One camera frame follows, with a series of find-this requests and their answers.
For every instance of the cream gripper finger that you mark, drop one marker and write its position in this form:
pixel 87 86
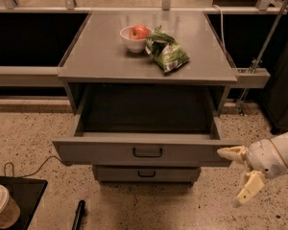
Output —
pixel 251 184
pixel 236 154

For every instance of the white rounded gripper body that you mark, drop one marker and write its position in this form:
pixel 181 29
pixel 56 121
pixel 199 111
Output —
pixel 262 158

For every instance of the grey top drawer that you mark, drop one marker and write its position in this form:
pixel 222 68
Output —
pixel 144 126

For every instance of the grey drawer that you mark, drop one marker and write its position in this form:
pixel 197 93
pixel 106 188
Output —
pixel 144 126
pixel 146 174

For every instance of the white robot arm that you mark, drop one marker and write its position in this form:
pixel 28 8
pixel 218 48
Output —
pixel 282 145

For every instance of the grey lower drawer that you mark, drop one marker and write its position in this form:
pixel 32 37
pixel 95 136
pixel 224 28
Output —
pixel 146 174

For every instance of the green chip bag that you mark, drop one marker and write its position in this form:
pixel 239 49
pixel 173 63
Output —
pixel 165 50

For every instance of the white bowl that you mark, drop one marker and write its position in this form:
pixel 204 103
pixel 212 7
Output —
pixel 135 46

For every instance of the red apple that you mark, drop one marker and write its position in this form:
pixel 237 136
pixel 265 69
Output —
pixel 138 32

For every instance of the metal tripod stand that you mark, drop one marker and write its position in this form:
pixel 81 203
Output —
pixel 257 61

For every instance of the grey cabinet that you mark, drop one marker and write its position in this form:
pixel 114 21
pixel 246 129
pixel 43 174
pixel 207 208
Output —
pixel 99 55

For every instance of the black stick object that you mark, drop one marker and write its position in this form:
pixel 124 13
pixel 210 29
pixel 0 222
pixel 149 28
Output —
pixel 78 215

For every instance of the black tray table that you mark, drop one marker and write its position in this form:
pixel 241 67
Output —
pixel 27 193

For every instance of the white paper cup with lid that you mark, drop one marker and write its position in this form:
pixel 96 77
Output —
pixel 9 210

